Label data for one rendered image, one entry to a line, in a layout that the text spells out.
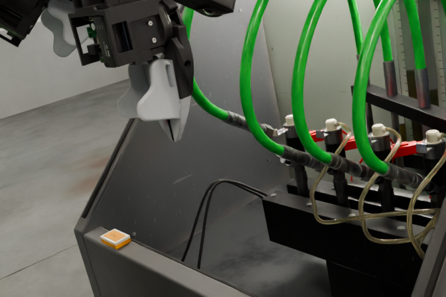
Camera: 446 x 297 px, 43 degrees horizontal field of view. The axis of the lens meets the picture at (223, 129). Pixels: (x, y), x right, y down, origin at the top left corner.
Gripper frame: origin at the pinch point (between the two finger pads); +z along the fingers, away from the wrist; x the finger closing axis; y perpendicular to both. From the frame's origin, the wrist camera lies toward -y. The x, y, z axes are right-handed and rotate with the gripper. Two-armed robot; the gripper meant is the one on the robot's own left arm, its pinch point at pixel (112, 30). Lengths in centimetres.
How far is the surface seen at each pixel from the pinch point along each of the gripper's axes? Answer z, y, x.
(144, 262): 22.9, 24.5, -15.4
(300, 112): 21.2, 1.2, 14.7
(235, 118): 21.0, 1.0, -1.9
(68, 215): 67, 26, -298
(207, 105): 15.9, 1.8, -0.6
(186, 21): 7.5, -5.8, 1.9
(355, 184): 43.7, 0.4, -1.2
